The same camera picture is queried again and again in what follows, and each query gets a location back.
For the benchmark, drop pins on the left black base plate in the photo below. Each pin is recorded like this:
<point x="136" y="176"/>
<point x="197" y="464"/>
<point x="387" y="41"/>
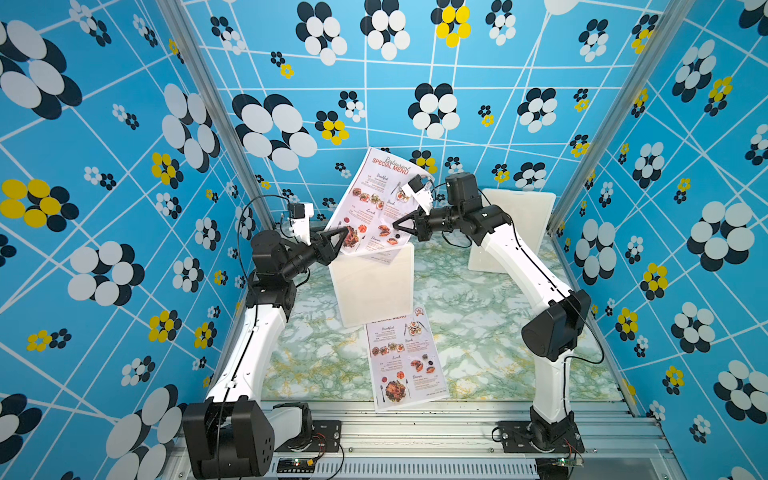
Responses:
<point x="325" y="437"/>

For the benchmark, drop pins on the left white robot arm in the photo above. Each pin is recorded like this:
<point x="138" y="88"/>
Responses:
<point x="229" y="434"/>

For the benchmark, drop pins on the white narrow rack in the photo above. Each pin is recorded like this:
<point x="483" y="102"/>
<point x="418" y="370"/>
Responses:
<point x="374" y="287"/>
<point x="531" y="213"/>

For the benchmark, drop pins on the right small circuit board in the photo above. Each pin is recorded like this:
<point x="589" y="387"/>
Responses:
<point x="557" y="469"/>

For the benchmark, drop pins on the right aluminium corner post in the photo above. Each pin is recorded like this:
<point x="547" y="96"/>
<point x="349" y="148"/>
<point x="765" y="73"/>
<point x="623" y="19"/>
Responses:
<point x="670" y="23"/>

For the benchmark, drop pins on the right white narrow rack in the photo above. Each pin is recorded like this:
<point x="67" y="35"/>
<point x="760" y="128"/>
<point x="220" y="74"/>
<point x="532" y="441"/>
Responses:
<point x="531" y="213"/>

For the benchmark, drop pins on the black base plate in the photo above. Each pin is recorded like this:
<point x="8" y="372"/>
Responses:
<point x="325" y="437"/>
<point x="538" y="437"/>

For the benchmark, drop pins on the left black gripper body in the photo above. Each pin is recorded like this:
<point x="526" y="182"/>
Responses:
<point x="315" y="254"/>

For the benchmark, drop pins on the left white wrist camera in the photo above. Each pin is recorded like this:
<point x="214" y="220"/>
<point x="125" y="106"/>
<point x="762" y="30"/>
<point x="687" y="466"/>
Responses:
<point x="300" y="215"/>

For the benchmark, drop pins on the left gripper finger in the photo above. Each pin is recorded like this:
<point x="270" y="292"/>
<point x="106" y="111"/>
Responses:
<point x="328" y="234"/>
<point x="336" y="245"/>

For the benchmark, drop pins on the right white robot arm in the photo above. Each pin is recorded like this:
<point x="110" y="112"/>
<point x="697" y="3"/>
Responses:
<point x="559" y="311"/>

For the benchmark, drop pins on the aluminium front rail frame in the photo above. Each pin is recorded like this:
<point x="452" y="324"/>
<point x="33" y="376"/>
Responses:
<point x="452" y="440"/>

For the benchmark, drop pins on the aluminium corner post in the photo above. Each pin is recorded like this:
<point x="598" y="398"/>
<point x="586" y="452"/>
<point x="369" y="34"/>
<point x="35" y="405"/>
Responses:
<point x="670" y="23"/>
<point x="181" y="29"/>

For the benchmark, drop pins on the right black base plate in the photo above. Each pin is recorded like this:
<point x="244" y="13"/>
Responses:
<point x="538" y="437"/>

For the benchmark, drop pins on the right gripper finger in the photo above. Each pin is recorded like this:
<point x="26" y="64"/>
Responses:
<point x="411" y="219"/>
<point x="412" y="231"/>

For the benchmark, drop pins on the left small circuit board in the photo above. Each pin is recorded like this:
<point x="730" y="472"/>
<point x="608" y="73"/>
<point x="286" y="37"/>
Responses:
<point x="296" y="466"/>

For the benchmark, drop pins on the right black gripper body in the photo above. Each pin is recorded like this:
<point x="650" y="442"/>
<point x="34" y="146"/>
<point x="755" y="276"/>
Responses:
<point x="440" y="221"/>

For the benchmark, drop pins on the left aluminium corner post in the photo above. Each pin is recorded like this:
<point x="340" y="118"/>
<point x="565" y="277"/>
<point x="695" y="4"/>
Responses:
<point x="181" y="29"/>

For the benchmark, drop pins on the small circuit board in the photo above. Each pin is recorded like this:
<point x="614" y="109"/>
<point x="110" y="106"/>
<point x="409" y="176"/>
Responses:
<point x="557" y="469"/>
<point x="296" y="466"/>

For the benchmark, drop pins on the restaurant menu sheet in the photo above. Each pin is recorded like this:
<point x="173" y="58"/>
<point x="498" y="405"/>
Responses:
<point x="404" y="362"/>
<point x="373" y="200"/>

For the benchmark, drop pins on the left white narrow rack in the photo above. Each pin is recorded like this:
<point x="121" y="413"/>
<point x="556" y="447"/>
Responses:
<point x="374" y="287"/>

